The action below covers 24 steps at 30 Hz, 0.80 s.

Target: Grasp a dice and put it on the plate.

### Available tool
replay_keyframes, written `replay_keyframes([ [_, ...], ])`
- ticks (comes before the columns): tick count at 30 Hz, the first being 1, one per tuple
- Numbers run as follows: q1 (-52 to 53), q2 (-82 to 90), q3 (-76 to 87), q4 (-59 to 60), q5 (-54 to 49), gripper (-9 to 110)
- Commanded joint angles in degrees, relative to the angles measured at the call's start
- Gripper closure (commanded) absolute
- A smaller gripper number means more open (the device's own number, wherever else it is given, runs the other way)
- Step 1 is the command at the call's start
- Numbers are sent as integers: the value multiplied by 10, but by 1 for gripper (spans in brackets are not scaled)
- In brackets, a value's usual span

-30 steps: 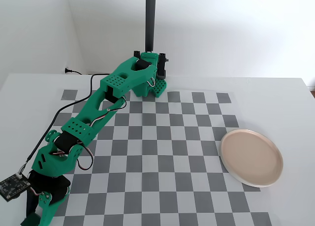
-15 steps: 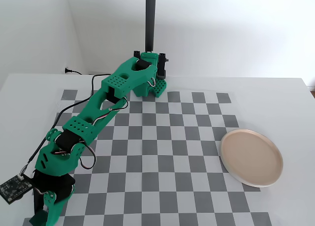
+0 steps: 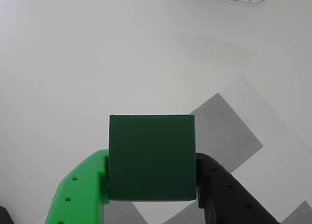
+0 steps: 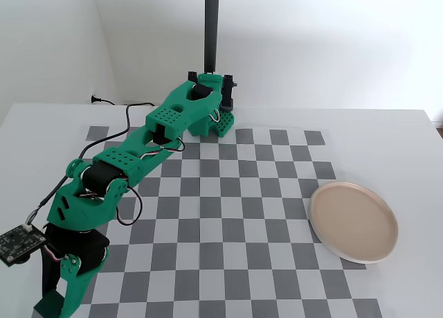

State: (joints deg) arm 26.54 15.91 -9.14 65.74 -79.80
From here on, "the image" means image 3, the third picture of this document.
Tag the grey white checkered mat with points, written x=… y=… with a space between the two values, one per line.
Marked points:
x=226 y=126

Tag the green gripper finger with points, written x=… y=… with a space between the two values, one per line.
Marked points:
x=80 y=192

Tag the black object corner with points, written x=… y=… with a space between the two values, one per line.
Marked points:
x=4 y=216

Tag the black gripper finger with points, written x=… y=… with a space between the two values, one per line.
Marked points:
x=229 y=199

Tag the dark green cube dice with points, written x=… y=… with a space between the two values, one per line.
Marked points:
x=152 y=158

